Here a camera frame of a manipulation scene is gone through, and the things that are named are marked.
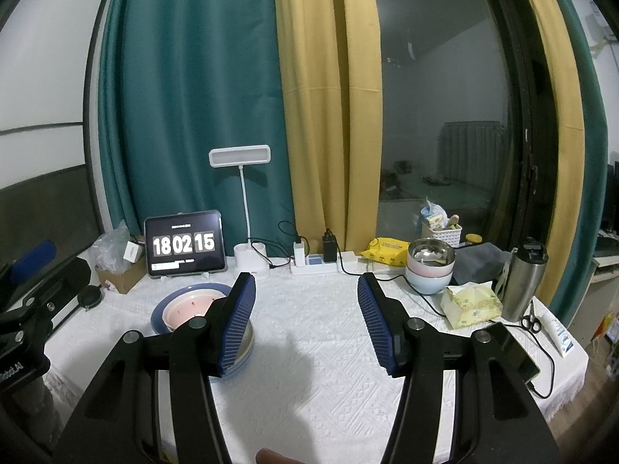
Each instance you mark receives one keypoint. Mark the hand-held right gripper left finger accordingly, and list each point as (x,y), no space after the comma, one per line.
(237,319)

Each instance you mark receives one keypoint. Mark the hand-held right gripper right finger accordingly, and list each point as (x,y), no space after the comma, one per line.
(375,319)

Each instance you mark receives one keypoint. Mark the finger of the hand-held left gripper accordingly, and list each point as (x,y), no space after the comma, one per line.
(72,285)
(38,252)

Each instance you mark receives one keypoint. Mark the pink spotted bowl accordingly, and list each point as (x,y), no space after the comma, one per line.
(188,307)

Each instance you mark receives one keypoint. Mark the dark blue bowl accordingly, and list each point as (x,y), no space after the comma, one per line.
(157,319)

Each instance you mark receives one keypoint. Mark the person's right hand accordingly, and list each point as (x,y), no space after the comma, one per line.
(273,457)

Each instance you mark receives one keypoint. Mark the black round device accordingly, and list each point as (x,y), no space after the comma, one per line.
(91,298)

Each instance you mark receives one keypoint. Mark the cardboard box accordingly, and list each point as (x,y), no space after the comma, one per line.
(118,278)

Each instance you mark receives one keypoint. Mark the white textured tablecloth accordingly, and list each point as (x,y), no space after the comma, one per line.
(314,324)

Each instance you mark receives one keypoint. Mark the pale blue bowl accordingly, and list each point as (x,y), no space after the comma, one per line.
(425,284)

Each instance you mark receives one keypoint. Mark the white power strip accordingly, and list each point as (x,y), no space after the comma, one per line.
(348,258)

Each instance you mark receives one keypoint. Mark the yellow wipes packet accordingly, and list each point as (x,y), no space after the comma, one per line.
(387,249)

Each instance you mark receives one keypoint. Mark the small white box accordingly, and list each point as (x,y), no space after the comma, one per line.
(135,251)

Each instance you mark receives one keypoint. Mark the black charger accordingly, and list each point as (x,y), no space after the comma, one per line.
(331,249)

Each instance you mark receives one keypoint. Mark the steel bowl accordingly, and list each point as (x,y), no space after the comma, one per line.
(430,251)

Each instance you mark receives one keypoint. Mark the white charger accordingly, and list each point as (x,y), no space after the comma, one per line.
(300,256)

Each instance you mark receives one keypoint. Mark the tablet with clock display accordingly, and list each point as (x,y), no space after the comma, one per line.
(186,244)

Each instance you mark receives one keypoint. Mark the yellow tissue pack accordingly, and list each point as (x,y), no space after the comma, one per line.
(469,307)

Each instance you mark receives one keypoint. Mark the white plastic basket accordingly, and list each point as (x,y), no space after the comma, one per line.
(442,236)

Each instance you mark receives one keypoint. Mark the grey cloth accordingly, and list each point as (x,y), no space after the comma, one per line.
(478,263)

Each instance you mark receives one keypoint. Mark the blue white snack packet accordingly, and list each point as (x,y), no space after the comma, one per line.
(433,212)

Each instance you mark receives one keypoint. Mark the jar with yellow lid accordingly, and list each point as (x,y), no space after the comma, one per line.
(474,238)

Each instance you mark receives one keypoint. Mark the black phone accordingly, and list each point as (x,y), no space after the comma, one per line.
(508,348)

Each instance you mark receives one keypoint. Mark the black scissors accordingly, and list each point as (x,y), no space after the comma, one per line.
(527,321)

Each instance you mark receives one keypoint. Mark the steel thermos bottle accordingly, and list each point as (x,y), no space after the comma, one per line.
(524,285)

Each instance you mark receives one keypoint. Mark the white desk lamp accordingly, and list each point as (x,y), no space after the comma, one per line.
(239,157)

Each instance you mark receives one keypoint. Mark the white tube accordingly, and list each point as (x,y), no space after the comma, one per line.
(558,336)

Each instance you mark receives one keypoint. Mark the yellow curtain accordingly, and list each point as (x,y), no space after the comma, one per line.
(556,130)
(324,106)

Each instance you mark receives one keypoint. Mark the teal curtain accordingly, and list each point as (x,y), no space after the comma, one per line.
(193,82)
(585,106)

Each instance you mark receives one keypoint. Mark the glass window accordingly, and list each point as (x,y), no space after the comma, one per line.
(435,82)

